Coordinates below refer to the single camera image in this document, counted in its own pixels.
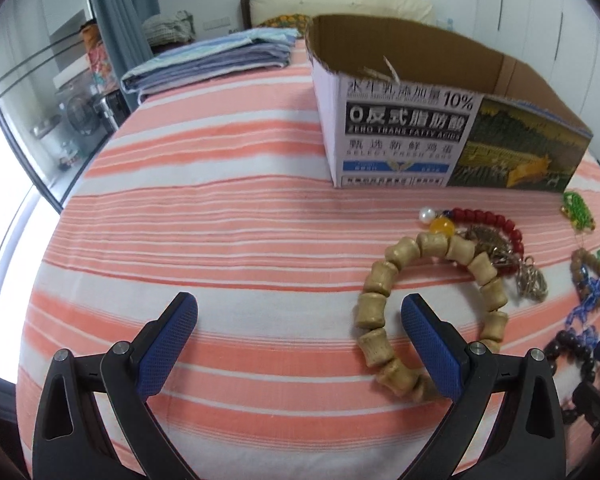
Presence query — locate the metal keychain pendant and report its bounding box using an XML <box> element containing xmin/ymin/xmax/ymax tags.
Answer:
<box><xmin>455</xmin><ymin>227</ymin><xmax>549</xmax><ymax>303</ymax></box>

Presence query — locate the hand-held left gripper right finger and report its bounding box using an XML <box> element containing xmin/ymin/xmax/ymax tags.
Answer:
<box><xmin>400</xmin><ymin>294</ymin><xmax>566</xmax><ymax>480</ymax></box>

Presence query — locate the yellow patterned pillow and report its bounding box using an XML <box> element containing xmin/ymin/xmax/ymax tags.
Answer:
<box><xmin>257</xmin><ymin>12</ymin><xmax>311</xmax><ymax>29</ymax></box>

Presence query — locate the stack of folded blankets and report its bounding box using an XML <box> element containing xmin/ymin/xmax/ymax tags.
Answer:
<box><xmin>121</xmin><ymin>27</ymin><xmax>298</xmax><ymax>106</ymax></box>

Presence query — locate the printed cardboard box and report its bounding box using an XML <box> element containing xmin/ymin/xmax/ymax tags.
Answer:
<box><xmin>304</xmin><ymin>14</ymin><xmax>594</xmax><ymax>193</ymax></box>

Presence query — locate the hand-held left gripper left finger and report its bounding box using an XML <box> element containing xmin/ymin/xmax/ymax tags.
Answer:
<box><xmin>31</xmin><ymin>291</ymin><xmax>201</xmax><ymax>480</ymax></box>

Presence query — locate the pile of checked clothes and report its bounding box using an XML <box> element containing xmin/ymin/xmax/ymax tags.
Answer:
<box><xmin>142</xmin><ymin>10</ymin><xmax>196</xmax><ymax>46</ymax></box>

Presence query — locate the cream padded headboard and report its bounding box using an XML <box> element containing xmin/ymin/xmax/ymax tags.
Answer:
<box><xmin>240</xmin><ymin>0</ymin><xmax>436</xmax><ymax>28</ymax></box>

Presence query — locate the orange striped bed sheet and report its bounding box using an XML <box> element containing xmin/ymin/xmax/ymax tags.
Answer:
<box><xmin>17</xmin><ymin>25</ymin><xmax>600</xmax><ymax>480</ymax></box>

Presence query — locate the dark bead bracelet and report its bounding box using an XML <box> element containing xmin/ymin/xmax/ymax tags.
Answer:
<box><xmin>542</xmin><ymin>330</ymin><xmax>600</xmax><ymax>386</ymax></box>

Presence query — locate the blue-grey curtain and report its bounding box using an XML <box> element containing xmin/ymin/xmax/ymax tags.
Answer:
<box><xmin>80</xmin><ymin>0</ymin><xmax>161</xmax><ymax>116</ymax></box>

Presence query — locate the white wardrobe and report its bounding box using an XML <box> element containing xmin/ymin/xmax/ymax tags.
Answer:
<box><xmin>475</xmin><ymin>0</ymin><xmax>600</xmax><ymax>171</ymax></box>

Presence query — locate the red bead bracelet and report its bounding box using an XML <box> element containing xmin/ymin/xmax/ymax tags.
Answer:
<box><xmin>419</xmin><ymin>206</ymin><xmax>526</xmax><ymax>281</ymax></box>

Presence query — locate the wooden bead bracelet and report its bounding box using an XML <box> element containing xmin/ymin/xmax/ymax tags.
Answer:
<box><xmin>352</xmin><ymin>232</ymin><xmax>510</xmax><ymax>403</ymax></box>

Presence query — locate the blue crystal bead bracelet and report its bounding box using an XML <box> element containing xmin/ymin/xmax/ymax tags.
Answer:
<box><xmin>565</xmin><ymin>266</ymin><xmax>600</xmax><ymax>348</ymax></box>

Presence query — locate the washing machine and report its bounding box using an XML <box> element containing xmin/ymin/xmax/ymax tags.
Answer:
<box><xmin>55</xmin><ymin>82</ymin><xmax>106</xmax><ymax>137</ymax></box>

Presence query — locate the brown and green bead bracelet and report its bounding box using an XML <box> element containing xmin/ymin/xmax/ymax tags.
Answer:
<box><xmin>570</xmin><ymin>247</ymin><xmax>600</xmax><ymax>306</ymax></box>

